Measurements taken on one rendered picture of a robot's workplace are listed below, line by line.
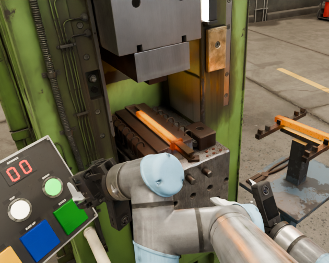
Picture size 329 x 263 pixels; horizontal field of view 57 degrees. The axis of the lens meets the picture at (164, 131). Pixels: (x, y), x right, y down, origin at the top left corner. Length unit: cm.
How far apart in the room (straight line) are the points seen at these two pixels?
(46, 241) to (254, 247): 62
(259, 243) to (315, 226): 196
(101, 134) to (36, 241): 47
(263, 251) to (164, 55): 76
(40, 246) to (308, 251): 64
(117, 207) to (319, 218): 187
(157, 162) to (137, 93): 107
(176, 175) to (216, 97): 89
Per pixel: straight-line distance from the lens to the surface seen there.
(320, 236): 228
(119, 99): 153
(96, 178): 66
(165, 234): 53
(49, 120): 109
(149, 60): 98
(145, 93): 158
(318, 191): 146
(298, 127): 135
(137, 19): 94
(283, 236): 83
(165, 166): 51
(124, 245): 155
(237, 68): 143
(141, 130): 128
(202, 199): 132
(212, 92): 136
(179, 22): 101
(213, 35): 126
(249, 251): 36
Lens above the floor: 162
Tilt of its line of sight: 30 degrees down
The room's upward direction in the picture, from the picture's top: 5 degrees counter-clockwise
